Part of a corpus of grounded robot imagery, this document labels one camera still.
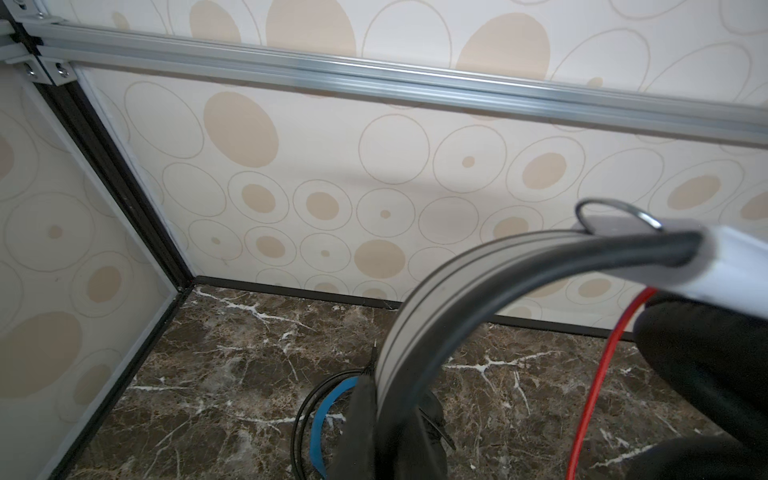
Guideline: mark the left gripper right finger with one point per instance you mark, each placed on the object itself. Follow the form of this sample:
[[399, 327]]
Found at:
[[419, 450]]

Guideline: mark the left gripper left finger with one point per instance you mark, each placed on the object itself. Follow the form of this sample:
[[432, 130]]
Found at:
[[354, 457]]

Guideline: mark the black blue headphones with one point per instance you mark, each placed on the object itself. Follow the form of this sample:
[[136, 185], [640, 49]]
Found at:
[[307, 429]]

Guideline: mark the white black headphones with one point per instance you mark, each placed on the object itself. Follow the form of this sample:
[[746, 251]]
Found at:
[[704, 328]]

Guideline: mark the silver aluminium back rail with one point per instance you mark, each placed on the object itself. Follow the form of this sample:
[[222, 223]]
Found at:
[[733, 124]]

